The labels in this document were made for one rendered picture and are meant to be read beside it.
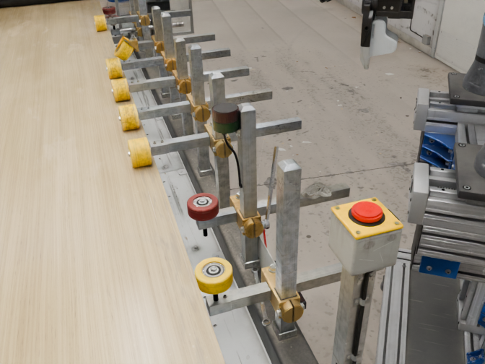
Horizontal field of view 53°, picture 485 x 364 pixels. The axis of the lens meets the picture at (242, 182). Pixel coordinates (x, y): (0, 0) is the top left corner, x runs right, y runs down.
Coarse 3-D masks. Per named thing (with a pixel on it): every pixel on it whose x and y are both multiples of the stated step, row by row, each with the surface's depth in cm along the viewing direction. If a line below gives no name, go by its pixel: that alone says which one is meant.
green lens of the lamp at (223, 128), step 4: (216, 124) 107; (220, 124) 106; (224, 124) 106; (228, 124) 106; (232, 124) 106; (236, 124) 107; (216, 128) 107; (220, 128) 106; (224, 128) 106; (228, 128) 106; (232, 128) 107; (236, 128) 107; (220, 132) 107; (224, 132) 107; (228, 132) 107; (232, 132) 107
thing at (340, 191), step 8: (336, 184) 136; (344, 184) 136; (336, 192) 133; (344, 192) 134; (264, 200) 130; (272, 200) 130; (304, 200) 131; (312, 200) 132; (320, 200) 133; (328, 200) 134; (224, 208) 128; (232, 208) 128; (264, 208) 128; (272, 208) 129; (216, 216) 125; (224, 216) 125; (232, 216) 126; (200, 224) 124; (208, 224) 125; (216, 224) 126
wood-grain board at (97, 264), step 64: (0, 64) 218; (64, 64) 216; (0, 128) 163; (64, 128) 162; (0, 192) 130; (64, 192) 129; (128, 192) 128; (0, 256) 108; (64, 256) 107; (128, 256) 107; (0, 320) 92; (64, 320) 92; (128, 320) 92; (192, 320) 91
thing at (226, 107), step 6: (216, 108) 106; (222, 108) 106; (228, 108) 106; (234, 108) 106; (240, 132) 109; (240, 138) 110; (228, 144) 111; (234, 150) 113; (240, 180) 117; (240, 186) 118
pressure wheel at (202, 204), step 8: (192, 200) 123; (200, 200) 122; (208, 200) 124; (216, 200) 123; (192, 208) 120; (200, 208) 120; (208, 208) 120; (216, 208) 121; (192, 216) 121; (200, 216) 120; (208, 216) 121
